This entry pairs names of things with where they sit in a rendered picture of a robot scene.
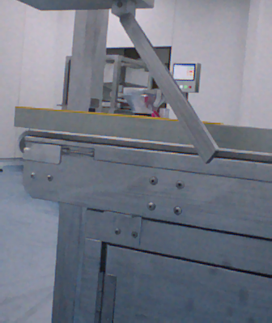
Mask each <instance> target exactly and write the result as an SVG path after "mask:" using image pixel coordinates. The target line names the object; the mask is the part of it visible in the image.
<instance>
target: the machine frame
mask: <svg viewBox="0 0 272 323"><path fill-rule="evenodd" d="M109 11H110V10H74V28H73V38H72V49H71V59H70V80H69V90H68V100H67V110H74V111H84V112H89V108H96V113H101V109H102V99H103V88H104V70H105V59H106V49H107V39H108V21H109ZM91 98H97V99H100V106H99V108H97V107H91ZM87 208H88V207H83V206H75V205H70V204H65V203H60V204H59V215H58V221H59V224H58V234H57V255H56V265H55V275H54V286H53V306H52V316H51V323H79V307H80V303H79V298H80V287H81V278H82V268H83V249H84V238H85V237H84V235H85V225H86V214H87Z"/></svg>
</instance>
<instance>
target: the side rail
mask: <svg viewBox="0 0 272 323"><path fill-rule="evenodd" d="M202 124H203V125H204V126H205V128H206V130H207V131H208V133H209V134H210V136H211V137H212V139H213V140H214V142H215V144H216V145H217V147H218V148H223V149H231V150H238V151H253V152H261V153H269V154H272V129H270V128H260V127H250V126H241V125H222V124H221V125H214V124H205V123H202ZM14 126H15V127H23V128H31V129H39V130H53V131H61V132H69V133H77V134H92V135H99V136H107V137H115V138H130V139H137V140H146V141H154V142H169V143H176V144H185V145H193V144H192V142H191V141H190V139H189V137H188V135H187V133H186V132H185V130H184V128H183V127H182V125H181V123H180V122H179V121H167V120H157V119H147V118H137V117H119V116H109V115H100V114H90V113H72V112H62V111H52V110H43V109H33V108H15V115H14Z"/></svg>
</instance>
